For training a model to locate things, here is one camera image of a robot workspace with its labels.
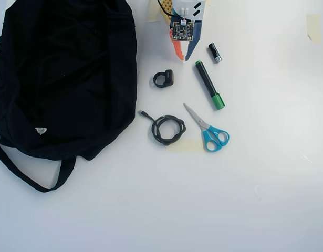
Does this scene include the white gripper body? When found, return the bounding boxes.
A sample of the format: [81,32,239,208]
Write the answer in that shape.
[171,0,207,23]

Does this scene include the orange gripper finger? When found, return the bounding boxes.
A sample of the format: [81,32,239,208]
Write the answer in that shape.
[172,40,189,62]

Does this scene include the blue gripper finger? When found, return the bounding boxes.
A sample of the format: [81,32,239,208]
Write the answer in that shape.
[184,19,204,62]

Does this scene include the small black ring gadget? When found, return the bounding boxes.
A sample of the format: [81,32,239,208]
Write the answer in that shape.
[152,69,175,89]

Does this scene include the black fabric bag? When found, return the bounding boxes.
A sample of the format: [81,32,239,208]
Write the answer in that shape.
[0,0,138,194]

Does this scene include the black marker green cap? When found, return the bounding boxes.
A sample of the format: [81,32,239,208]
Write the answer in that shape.
[194,60,226,111]

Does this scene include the wide masking tape strip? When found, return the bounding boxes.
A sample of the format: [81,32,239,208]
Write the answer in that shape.
[165,139,207,153]

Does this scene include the torn masking tape piece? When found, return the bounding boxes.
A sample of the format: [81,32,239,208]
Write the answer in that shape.
[306,14,322,45]

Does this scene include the camera circuit board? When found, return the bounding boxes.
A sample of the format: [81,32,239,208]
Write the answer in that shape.
[168,17,195,43]

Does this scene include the black camera cable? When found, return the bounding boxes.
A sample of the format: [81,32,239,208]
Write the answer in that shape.
[157,0,181,19]

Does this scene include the coiled black USB cable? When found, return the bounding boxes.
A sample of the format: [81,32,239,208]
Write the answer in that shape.
[139,110,187,147]

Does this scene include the blue handled scissors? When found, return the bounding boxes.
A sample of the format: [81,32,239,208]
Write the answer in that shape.
[183,102,230,153]

